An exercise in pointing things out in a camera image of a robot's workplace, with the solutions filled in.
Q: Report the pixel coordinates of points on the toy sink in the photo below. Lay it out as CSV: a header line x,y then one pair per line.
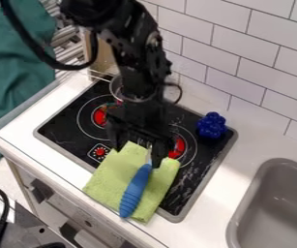
x,y
280,206

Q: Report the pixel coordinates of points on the aluminium frame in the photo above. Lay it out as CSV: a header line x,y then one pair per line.
x,y
66,42

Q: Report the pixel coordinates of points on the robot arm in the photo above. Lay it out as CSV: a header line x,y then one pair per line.
x,y
133,42

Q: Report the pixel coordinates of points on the blue toy grapes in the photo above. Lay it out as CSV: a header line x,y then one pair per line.
x,y
211,126

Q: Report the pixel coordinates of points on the toy stove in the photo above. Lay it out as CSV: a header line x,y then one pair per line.
x,y
68,129

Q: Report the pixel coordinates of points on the dark green cloth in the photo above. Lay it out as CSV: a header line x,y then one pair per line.
x,y
8,71

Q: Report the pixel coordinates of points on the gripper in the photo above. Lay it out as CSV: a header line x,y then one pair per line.
x,y
140,119

